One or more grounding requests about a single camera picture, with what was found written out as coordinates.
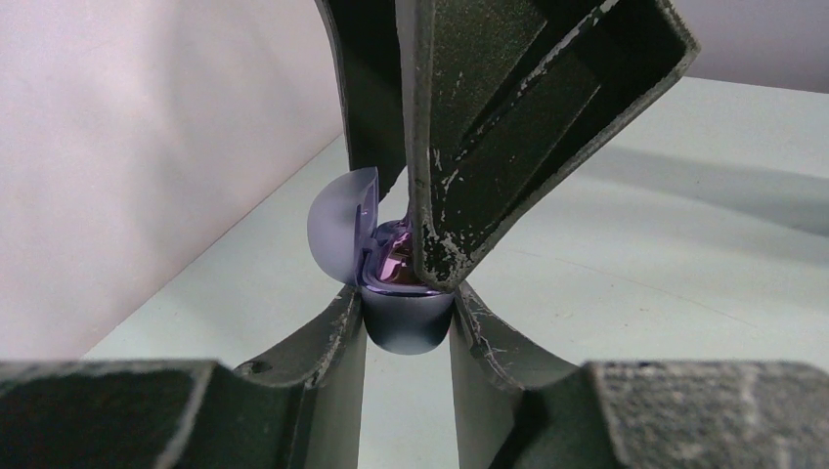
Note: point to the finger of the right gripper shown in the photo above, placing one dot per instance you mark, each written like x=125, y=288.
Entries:
x=503, y=100
x=364, y=42

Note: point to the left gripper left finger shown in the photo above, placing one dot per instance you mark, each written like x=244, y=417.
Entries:
x=296, y=405

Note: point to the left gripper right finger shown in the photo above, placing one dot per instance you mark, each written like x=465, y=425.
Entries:
x=519, y=406

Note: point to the purple earbud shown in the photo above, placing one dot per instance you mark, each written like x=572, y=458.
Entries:
x=395, y=263

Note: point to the purple earbud charging case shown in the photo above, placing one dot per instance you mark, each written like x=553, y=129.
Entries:
x=402, y=314

